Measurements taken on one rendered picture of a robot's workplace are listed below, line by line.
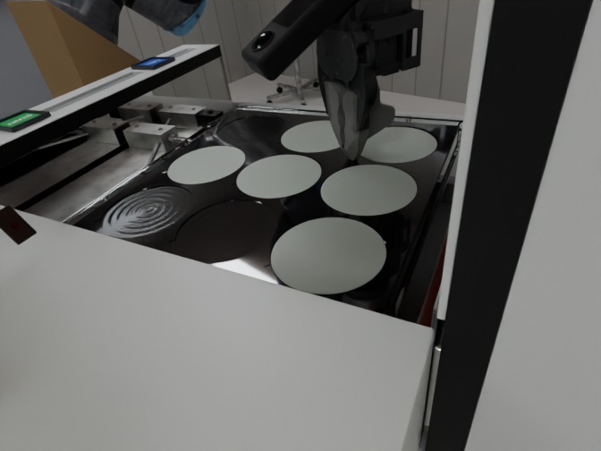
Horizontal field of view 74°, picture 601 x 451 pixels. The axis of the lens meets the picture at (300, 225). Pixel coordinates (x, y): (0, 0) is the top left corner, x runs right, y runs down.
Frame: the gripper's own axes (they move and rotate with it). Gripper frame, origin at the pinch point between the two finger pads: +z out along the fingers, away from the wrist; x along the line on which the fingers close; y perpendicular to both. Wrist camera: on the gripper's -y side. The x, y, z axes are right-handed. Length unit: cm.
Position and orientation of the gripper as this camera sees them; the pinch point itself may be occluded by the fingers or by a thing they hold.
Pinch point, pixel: (347, 151)
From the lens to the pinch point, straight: 47.4
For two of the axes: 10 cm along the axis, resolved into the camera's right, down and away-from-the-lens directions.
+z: 1.2, 7.9, 6.0
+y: 8.7, -3.7, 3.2
